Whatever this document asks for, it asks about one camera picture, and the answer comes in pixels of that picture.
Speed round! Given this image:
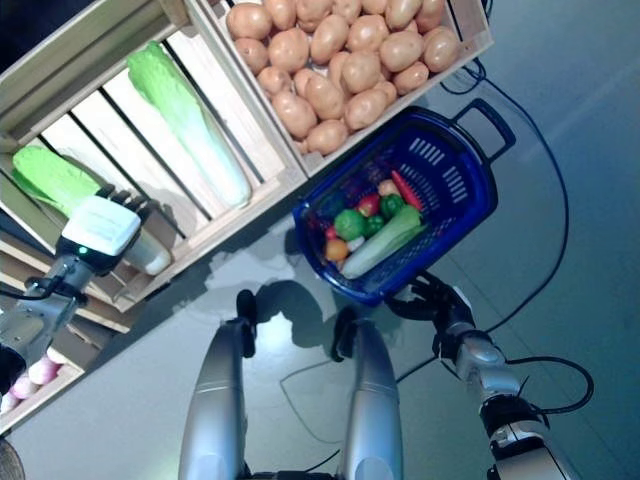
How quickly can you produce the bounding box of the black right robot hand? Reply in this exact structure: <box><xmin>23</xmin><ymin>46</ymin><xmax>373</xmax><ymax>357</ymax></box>
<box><xmin>387</xmin><ymin>272</ymin><xmax>474</xmax><ymax>334</ymax></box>

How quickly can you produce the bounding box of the single red carrot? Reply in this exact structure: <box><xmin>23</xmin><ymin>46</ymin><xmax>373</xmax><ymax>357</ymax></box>
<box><xmin>391</xmin><ymin>169</ymin><xmax>424</xmax><ymax>211</ymax></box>

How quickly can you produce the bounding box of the pile of purple turnips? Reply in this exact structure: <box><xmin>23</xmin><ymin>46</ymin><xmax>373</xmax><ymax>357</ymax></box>
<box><xmin>0</xmin><ymin>344</ymin><xmax>86</xmax><ymax>436</ymax></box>

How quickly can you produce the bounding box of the wooden crate with white slats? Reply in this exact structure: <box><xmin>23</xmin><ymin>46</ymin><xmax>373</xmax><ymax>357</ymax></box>
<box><xmin>0</xmin><ymin>0</ymin><xmax>309</xmax><ymax>314</ymax></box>

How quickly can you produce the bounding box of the round green vegetable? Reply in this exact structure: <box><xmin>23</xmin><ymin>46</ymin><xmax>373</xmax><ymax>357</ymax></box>
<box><xmin>333</xmin><ymin>208</ymin><xmax>369</xmax><ymax>241</ymax></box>

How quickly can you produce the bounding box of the silver right robot leg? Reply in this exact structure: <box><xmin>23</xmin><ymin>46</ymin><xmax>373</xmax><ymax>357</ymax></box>
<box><xmin>330</xmin><ymin>307</ymin><xmax>404</xmax><ymax>480</ymax></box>

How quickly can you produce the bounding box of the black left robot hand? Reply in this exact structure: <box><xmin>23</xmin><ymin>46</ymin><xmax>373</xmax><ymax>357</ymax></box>
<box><xmin>54</xmin><ymin>184</ymin><xmax>151</xmax><ymax>276</ymax></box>

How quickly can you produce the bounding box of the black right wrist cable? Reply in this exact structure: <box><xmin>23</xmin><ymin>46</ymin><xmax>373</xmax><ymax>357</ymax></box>
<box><xmin>504</xmin><ymin>357</ymin><xmax>596</xmax><ymax>416</ymax></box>

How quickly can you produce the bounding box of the blue plastic shopping basket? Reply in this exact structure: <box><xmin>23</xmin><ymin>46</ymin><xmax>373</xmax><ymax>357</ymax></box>
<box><xmin>292</xmin><ymin>98</ymin><xmax>516</xmax><ymax>307</ymax></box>

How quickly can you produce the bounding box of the pile of brown potatoes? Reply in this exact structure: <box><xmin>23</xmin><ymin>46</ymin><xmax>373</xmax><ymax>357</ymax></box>
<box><xmin>225</xmin><ymin>0</ymin><xmax>460</xmax><ymax>156</ymax></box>

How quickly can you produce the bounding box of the wooden crate with potatoes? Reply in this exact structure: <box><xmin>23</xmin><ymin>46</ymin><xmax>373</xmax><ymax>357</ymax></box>
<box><xmin>192</xmin><ymin>0</ymin><xmax>494</xmax><ymax>179</ymax></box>

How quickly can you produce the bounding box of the long black floor cable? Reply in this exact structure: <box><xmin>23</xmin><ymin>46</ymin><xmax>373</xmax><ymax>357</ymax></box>
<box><xmin>439</xmin><ymin>57</ymin><xmax>571</xmax><ymax>381</ymax></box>

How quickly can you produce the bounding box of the silver robot leg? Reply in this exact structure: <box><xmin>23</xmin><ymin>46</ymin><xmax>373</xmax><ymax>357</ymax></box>
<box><xmin>330</xmin><ymin>307</ymin><xmax>404</xmax><ymax>480</ymax></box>
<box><xmin>178</xmin><ymin>288</ymin><xmax>256</xmax><ymax>480</ymax></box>

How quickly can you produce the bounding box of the napa cabbage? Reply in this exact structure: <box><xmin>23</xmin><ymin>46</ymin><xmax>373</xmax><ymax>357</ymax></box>
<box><xmin>10</xmin><ymin>144</ymin><xmax>172</xmax><ymax>275</ymax></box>
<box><xmin>126</xmin><ymin>41</ymin><xmax>252</xmax><ymax>210</ymax></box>
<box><xmin>341</xmin><ymin>204</ymin><xmax>427</xmax><ymax>280</ymax></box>

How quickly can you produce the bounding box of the wooden produce display stand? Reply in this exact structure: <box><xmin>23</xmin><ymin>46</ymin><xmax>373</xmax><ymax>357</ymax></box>
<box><xmin>0</xmin><ymin>214</ymin><xmax>151</xmax><ymax>371</ymax></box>

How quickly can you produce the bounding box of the pile of purple onions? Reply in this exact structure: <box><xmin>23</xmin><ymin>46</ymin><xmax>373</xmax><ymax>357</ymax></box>
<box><xmin>0</xmin><ymin>349</ymin><xmax>64</xmax><ymax>414</ymax></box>

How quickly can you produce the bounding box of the green bell pepper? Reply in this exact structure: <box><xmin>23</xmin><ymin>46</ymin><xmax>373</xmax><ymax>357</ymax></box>
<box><xmin>379</xmin><ymin>194</ymin><xmax>405</xmax><ymax>220</ymax></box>

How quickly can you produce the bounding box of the silver left robot leg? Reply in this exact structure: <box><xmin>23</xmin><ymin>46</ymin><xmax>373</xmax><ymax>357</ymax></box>
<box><xmin>178</xmin><ymin>288</ymin><xmax>256</xmax><ymax>480</ymax></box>

